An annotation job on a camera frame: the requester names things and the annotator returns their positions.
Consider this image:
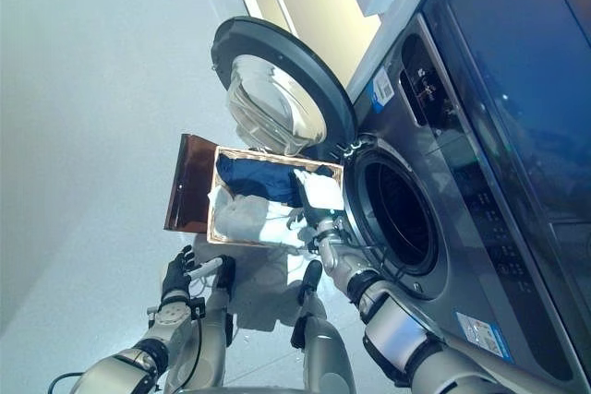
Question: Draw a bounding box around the silver robot torso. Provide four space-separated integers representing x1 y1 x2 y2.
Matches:
179 386 324 394

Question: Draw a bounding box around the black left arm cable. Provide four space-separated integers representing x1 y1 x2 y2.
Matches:
48 315 205 394

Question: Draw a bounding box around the round glass washing machine door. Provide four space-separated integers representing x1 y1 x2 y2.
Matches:
210 15 356 160

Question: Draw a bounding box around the grey stacked washing machine tower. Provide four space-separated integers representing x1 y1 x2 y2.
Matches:
344 0 591 394

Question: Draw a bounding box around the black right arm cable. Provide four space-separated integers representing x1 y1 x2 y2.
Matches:
359 240 408 285

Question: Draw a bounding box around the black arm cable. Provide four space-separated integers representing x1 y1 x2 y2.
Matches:
359 240 408 285
48 315 205 394

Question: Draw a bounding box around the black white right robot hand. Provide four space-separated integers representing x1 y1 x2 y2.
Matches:
290 167 347 229

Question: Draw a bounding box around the navy blue garment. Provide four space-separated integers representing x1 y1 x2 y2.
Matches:
215 153 336 209

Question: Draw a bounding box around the rectangular wicker laundry basket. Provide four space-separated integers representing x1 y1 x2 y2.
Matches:
206 144 345 247

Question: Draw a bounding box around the blue white label sticker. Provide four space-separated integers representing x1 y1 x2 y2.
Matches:
370 66 397 114

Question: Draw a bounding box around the blue white warning sticker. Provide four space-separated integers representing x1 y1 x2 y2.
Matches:
455 310 514 364

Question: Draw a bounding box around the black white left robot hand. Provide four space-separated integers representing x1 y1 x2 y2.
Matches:
160 245 223 305

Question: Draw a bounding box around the white garment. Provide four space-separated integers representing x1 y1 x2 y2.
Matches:
207 185 320 250

